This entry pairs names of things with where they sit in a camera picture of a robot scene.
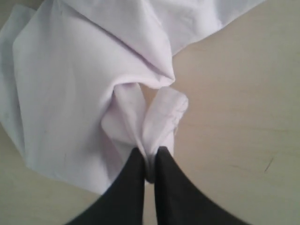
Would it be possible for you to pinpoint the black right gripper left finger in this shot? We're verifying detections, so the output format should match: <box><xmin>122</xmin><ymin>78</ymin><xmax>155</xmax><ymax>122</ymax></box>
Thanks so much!
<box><xmin>67</xmin><ymin>148</ymin><xmax>145</xmax><ymax>225</ymax></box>

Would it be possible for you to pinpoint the white t-shirt red logo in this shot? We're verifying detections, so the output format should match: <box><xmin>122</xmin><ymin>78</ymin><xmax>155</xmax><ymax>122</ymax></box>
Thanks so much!
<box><xmin>0</xmin><ymin>0</ymin><xmax>259</xmax><ymax>194</ymax></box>

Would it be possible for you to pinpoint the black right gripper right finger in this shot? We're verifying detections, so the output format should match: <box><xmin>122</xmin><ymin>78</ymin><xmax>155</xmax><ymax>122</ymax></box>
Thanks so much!
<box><xmin>154</xmin><ymin>147</ymin><xmax>247</xmax><ymax>225</ymax></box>

